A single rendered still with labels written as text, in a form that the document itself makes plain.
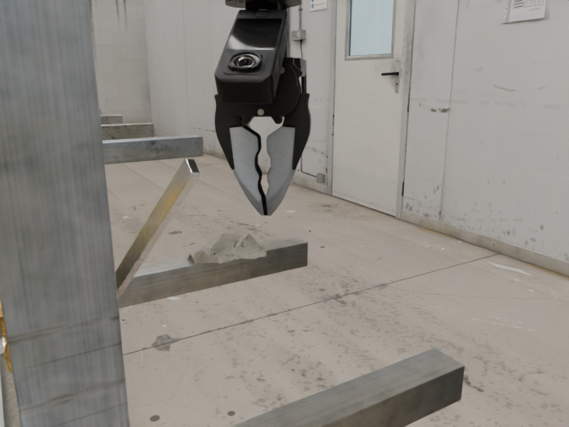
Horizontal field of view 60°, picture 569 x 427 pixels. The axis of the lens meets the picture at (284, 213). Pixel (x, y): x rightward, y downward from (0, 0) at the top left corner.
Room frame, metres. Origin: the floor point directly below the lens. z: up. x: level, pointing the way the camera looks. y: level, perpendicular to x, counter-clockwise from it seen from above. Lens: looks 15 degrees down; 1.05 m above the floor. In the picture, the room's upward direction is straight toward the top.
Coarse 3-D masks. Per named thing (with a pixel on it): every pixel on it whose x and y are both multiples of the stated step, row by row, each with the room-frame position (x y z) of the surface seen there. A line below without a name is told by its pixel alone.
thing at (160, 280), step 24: (288, 240) 0.56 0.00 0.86; (144, 264) 0.48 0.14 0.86; (168, 264) 0.48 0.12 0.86; (192, 264) 0.48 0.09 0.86; (216, 264) 0.49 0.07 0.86; (240, 264) 0.51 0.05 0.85; (264, 264) 0.52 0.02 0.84; (288, 264) 0.54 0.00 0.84; (144, 288) 0.45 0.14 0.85; (168, 288) 0.46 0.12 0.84; (192, 288) 0.48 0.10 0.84
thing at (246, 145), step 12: (240, 132) 0.47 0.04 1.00; (252, 132) 0.47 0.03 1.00; (240, 144) 0.47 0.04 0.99; (252, 144) 0.47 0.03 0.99; (240, 156) 0.47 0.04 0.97; (252, 156) 0.47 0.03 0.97; (240, 168) 0.47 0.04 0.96; (252, 168) 0.47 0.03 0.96; (240, 180) 0.47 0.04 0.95; (252, 180) 0.47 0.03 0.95; (252, 192) 0.47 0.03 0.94; (252, 204) 0.48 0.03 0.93; (264, 204) 0.48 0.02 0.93
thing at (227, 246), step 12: (216, 240) 0.51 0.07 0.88; (228, 240) 0.51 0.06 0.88; (240, 240) 0.51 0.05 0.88; (252, 240) 0.51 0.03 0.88; (192, 252) 0.49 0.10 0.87; (204, 252) 0.48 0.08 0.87; (216, 252) 0.50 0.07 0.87; (228, 252) 0.49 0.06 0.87; (240, 252) 0.50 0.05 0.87; (252, 252) 0.50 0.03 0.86; (264, 252) 0.51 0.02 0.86
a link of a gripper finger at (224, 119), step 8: (216, 96) 0.47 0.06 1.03; (216, 104) 0.47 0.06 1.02; (224, 104) 0.47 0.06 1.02; (216, 112) 0.47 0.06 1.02; (224, 112) 0.47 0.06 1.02; (216, 120) 0.47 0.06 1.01; (224, 120) 0.47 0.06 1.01; (232, 120) 0.47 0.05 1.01; (240, 120) 0.48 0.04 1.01; (216, 128) 0.47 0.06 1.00; (224, 128) 0.47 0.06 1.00; (224, 136) 0.47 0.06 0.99; (224, 144) 0.47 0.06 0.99; (224, 152) 0.47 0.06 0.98; (232, 152) 0.47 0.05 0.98; (232, 160) 0.47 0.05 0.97; (232, 168) 0.47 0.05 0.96
